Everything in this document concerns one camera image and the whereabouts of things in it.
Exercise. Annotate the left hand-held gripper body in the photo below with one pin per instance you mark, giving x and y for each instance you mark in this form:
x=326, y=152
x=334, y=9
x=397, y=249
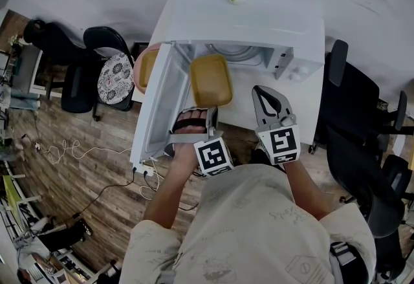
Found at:
x=215, y=156

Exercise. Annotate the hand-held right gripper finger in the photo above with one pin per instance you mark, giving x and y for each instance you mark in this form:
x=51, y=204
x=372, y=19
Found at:
x=258, y=114
x=284, y=104

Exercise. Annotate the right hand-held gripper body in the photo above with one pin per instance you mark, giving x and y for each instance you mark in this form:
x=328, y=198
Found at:
x=281, y=143

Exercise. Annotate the yellow food container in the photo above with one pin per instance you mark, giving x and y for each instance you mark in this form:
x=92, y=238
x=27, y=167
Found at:
x=211, y=80

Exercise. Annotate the white microwave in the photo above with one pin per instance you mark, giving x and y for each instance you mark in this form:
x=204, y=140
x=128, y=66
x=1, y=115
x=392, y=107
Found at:
x=242, y=24

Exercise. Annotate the person's left forearm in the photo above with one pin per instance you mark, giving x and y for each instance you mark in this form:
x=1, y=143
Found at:
x=171, y=192

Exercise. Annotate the person's right forearm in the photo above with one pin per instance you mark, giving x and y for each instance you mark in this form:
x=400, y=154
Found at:
x=305, y=192

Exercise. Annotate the person's left hand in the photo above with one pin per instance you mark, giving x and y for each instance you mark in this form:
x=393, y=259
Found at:
x=186, y=153

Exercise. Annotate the white table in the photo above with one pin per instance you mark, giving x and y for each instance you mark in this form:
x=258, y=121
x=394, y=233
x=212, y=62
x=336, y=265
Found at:
x=246, y=108

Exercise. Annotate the person's black trousers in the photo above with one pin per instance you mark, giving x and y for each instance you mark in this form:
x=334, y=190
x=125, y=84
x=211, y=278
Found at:
x=260, y=156

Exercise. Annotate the black office chair with armrests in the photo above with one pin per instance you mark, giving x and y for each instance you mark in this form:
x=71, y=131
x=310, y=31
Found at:
x=352, y=95

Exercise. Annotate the white power strip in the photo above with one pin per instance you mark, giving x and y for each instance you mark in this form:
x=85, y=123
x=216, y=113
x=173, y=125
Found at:
x=144, y=169

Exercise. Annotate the person's cream printed shirt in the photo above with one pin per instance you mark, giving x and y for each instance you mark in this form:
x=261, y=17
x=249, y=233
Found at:
x=258, y=227

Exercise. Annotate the pink round stool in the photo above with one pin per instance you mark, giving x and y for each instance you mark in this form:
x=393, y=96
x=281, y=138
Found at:
x=137, y=79

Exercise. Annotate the grey-backed office chair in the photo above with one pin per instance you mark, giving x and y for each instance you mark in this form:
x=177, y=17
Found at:
x=372, y=185

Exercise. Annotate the floral patterned seat cushion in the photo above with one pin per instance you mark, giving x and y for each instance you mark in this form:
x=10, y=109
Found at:
x=115, y=79

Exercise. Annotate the black folding chair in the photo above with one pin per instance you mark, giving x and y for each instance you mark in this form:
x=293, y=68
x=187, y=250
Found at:
x=100, y=40

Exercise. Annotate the tall black high-back chair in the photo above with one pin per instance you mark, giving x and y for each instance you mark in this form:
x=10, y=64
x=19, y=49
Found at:
x=58, y=46

